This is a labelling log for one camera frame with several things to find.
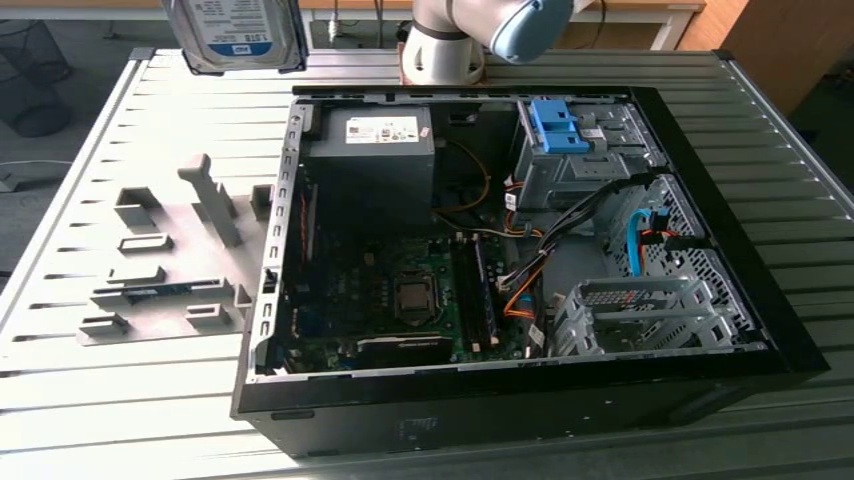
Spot blue data wire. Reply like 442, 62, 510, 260
624, 208, 671, 278

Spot red power wire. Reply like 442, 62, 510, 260
636, 227, 680, 249

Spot hard disk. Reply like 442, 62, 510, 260
161, 0, 311, 77

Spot grey metal disk bay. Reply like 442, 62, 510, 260
547, 273, 759, 359

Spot CPU socket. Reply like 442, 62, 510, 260
388, 269, 446, 327

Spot silver CPU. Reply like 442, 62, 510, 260
394, 282, 439, 310

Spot black RAM slot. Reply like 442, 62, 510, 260
450, 232, 486, 352

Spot installed RAM stick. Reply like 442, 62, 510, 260
468, 233, 502, 347

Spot grey power supply unit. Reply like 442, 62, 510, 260
303, 104, 439, 244

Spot green motherboard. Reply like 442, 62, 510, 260
283, 232, 539, 374

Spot black graphics card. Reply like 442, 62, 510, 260
355, 333, 455, 370

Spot grey metal drive cage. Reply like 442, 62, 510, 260
511, 98, 668, 212

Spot blue plastic drive latch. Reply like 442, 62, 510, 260
531, 99, 594, 155

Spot black open PC case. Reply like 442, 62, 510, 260
229, 84, 833, 459

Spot grey parts rack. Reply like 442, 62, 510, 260
75, 152, 276, 349

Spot loose RAM stick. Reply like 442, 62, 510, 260
123, 281, 196, 305

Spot white-legged wooden desk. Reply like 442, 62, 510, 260
0, 0, 708, 51

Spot brown wooden cabinet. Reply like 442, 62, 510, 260
679, 0, 854, 117

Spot black mesh wastebasket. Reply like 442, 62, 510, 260
0, 18, 75, 139

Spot white and grey wire bundle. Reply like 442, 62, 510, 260
432, 212, 546, 242

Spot yellow wire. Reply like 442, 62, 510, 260
431, 139, 494, 215

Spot orange wires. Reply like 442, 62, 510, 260
500, 282, 539, 320

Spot black cable bundle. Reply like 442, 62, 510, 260
496, 174, 655, 294

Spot white floor cable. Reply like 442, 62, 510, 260
0, 158, 76, 174

